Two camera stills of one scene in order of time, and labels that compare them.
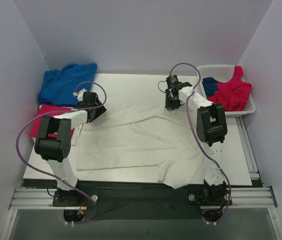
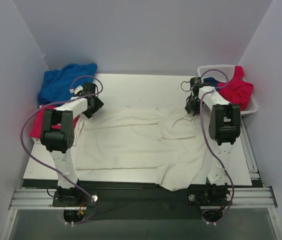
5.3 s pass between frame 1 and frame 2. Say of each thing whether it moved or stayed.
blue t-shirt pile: stayed
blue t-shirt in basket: stayed
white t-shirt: stayed
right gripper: moved
